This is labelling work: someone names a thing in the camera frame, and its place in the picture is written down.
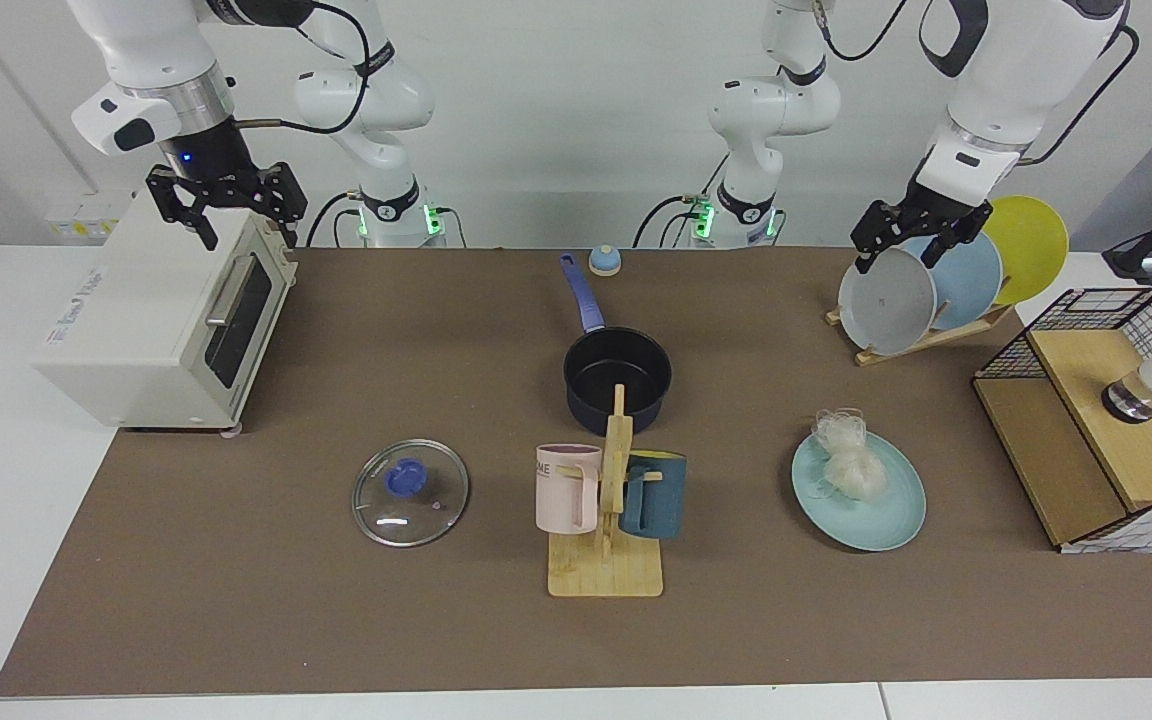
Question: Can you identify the grey plate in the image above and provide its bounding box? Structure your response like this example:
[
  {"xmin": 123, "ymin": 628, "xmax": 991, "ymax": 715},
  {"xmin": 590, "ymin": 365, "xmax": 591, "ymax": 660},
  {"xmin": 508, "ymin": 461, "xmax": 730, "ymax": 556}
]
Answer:
[{"xmin": 837, "ymin": 247, "xmax": 938, "ymax": 357}]

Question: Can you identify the black base cable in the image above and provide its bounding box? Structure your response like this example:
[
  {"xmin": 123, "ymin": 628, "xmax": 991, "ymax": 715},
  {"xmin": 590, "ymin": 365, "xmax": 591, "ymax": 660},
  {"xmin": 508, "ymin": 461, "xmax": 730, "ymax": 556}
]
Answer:
[
  {"xmin": 305, "ymin": 190, "xmax": 367, "ymax": 249},
  {"xmin": 633, "ymin": 195, "xmax": 727, "ymax": 249}
]

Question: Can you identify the yellow plate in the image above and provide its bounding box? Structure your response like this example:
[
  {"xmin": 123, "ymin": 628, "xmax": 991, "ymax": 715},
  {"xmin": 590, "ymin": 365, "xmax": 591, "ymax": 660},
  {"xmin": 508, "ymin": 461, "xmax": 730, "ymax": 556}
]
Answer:
[{"xmin": 981, "ymin": 195, "xmax": 1070, "ymax": 307}]

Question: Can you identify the dark pot with blue handle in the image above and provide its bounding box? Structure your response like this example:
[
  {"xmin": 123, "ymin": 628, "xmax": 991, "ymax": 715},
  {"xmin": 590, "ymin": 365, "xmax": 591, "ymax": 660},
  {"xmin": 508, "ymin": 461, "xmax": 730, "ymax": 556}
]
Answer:
[{"xmin": 559, "ymin": 252, "xmax": 674, "ymax": 437}]

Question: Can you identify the white vermicelli bundle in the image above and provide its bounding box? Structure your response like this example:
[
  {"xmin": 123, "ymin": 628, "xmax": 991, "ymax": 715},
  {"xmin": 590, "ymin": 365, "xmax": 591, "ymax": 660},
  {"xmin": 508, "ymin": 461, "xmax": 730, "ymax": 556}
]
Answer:
[{"xmin": 802, "ymin": 407, "xmax": 889, "ymax": 503}]

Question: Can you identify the pale toaster oven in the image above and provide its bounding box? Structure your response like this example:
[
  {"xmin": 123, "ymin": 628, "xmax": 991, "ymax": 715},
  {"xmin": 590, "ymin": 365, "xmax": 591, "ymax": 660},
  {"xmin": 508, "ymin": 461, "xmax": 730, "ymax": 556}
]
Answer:
[{"xmin": 33, "ymin": 188, "xmax": 299, "ymax": 439}]

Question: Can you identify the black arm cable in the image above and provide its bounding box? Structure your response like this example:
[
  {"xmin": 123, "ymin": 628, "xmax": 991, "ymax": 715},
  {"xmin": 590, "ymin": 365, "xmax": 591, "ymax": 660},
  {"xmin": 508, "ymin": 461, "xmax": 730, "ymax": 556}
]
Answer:
[{"xmin": 234, "ymin": 0, "xmax": 377, "ymax": 137}]

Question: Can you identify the wooden plate rack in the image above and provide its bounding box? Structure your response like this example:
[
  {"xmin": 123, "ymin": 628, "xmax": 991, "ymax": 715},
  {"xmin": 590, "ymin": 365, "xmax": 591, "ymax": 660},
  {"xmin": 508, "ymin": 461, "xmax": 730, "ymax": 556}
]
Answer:
[{"xmin": 825, "ymin": 300, "xmax": 1017, "ymax": 367}]

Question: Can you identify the white box with yellow labels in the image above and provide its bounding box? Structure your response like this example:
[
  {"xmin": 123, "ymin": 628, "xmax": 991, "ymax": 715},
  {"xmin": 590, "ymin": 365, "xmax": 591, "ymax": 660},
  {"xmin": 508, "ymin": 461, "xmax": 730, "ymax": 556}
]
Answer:
[{"xmin": 44, "ymin": 190, "xmax": 137, "ymax": 241}]

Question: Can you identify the pink mug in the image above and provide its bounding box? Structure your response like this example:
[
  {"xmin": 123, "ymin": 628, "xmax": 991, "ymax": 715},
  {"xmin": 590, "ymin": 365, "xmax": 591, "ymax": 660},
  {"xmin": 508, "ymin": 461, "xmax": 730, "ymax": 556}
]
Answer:
[{"xmin": 535, "ymin": 443, "xmax": 604, "ymax": 535}]

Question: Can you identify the light teal plate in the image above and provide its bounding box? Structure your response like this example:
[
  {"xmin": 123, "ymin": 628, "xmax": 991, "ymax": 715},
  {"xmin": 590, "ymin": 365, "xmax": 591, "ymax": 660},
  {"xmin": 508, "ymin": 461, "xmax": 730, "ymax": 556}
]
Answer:
[{"xmin": 791, "ymin": 426, "xmax": 928, "ymax": 553}]

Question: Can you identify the dark teal mug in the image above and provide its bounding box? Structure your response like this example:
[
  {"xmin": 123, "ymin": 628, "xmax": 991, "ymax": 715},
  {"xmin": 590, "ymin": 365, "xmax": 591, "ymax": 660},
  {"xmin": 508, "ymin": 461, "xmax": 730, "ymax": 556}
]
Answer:
[{"xmin": 619, "ymin": 450, "xmax": 688, "ymax": 541}]

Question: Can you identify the glass lid with blue knob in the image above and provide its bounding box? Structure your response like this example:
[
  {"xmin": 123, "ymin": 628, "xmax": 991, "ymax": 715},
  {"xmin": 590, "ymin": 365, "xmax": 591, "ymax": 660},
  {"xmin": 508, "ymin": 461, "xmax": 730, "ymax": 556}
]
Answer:
[{"xmin": 351, "ymin": 438, "xmax": 470, "ymax": 549}]

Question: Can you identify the wire basket with wooden floor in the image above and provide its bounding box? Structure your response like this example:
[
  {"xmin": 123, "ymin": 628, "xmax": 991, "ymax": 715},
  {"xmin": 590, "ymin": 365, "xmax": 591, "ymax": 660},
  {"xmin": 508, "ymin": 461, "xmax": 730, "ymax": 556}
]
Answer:
[{"xmin": 972, "ymin": 287, "xmax": 1152, "ymax": 554}]

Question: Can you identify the light blue plate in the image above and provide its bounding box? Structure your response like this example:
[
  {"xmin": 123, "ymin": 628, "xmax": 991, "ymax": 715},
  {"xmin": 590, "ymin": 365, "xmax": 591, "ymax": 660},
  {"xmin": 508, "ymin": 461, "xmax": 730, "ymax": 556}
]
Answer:
[{"xmin": 904, "ymin": 232, "xmax": 1005, "ymax": 332}]

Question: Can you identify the brown table cloth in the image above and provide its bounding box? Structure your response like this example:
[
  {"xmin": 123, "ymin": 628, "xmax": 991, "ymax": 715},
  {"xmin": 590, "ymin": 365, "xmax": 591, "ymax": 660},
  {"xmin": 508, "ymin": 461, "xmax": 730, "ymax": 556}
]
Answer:
[{"xmin": 0, "ymin": 247, "xmax": 1152, "ymax": 698}]

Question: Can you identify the wooden mug stand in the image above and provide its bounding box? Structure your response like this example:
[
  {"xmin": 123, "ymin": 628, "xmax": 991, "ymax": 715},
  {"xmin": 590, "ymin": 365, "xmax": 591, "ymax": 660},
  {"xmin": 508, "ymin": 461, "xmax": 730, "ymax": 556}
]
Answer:
[{"xmin": 547, "ymin": 383, "xmax": 665, "ymax": 599}]

